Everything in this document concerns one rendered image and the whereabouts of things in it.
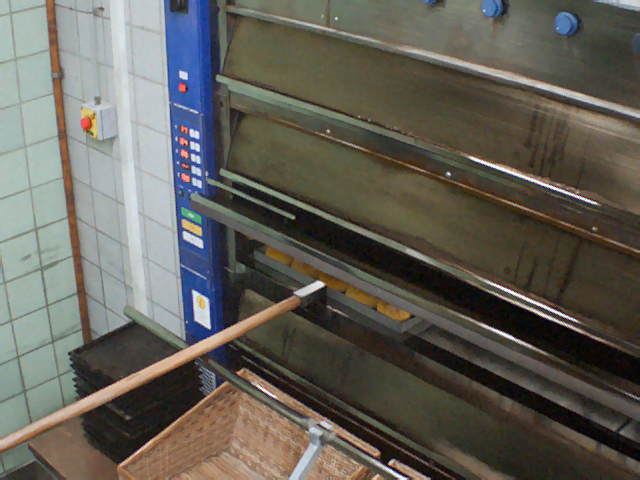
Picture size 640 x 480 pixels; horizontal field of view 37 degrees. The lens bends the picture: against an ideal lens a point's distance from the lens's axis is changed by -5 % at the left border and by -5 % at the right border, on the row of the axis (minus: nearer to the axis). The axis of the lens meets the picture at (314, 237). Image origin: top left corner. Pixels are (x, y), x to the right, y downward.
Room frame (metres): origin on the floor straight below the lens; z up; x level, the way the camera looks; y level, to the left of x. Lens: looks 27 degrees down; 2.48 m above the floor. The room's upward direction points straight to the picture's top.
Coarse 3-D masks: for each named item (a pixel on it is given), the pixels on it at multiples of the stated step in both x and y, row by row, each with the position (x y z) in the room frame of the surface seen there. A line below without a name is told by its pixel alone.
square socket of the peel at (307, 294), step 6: (318, 282) 2.27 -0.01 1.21; (306, 288) 2.24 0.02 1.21; (312, 288) 2.24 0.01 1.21; (318, 288) 2.24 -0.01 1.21; (324, 288) 2.25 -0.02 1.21; (294, 294) 2.22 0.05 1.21; (300, 294) 2.21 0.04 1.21; (306, 294) 2.21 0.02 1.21; (312, 294) 2.22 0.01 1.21; (318, 294) 2.24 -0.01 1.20; (324, 294) 2.25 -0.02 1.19; (306, 300) 2.21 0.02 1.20; (312, 300) 2.22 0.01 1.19; (300, 306) 2.20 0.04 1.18
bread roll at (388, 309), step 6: (378, 300) 2.17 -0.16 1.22; (378, 306) 2.15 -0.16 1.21; (384, 306) 2.14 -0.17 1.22; (390, 306) 2.13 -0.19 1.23; (384, 312) 2.13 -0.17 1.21; (390, 312) 2.12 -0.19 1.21; (396, 312) 2.11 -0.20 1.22; (402, 312) 2.11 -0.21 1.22; (396, 318) 2.11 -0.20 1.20; (402, 318) 2.10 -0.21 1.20; (408, 318) 2.11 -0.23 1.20
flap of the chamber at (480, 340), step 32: (320, 224) 2.26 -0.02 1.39; (352, 256) 2.06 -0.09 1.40; (384, 256) 2.08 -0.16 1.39; (416, 288) 1.90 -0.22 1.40; (448, 288) 1.92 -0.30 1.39; (448, 320) 1.75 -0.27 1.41; (480, 320) 1.76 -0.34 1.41; (512, 320) 1.77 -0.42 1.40; (544, 320) 1.79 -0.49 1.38; (512, 352) 1.63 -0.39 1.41; (576, 352) 1.64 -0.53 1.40; (608, 352) 1.65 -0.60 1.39; (576, 384) 1.51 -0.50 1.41
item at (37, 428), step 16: (288, 304) 2.17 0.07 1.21; (256, 320) 2.10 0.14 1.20; (224, 336) 2.03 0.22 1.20; (192, 352) 1.96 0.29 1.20; (160, 368) 1.90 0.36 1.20; (128, 384) 1.83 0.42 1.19; (80, 400) 1.76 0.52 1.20; (96, 400) 1.77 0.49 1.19; (48, 416) 1.70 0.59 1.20; (64, 416) 1.71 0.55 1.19; (16, 432) 1.64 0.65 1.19; (32, 432) 1.65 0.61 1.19; (0, 448) 1.60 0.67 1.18
